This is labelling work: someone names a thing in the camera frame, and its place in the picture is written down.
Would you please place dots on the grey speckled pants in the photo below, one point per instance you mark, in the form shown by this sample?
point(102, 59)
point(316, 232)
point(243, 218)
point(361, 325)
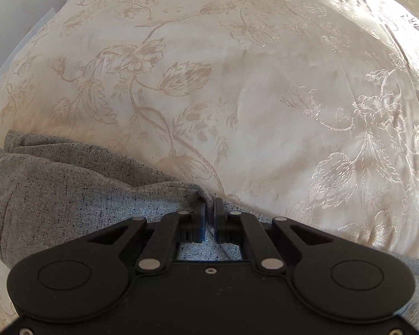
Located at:
point(73, 199)

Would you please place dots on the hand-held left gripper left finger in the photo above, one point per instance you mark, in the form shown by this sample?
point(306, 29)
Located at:
point(199, 218)

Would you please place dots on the cream floral bedspread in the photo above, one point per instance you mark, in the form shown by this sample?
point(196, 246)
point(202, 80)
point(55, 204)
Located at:
point(248, 94)

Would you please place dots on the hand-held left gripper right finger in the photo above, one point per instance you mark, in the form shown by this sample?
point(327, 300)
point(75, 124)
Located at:
point(219, 218)

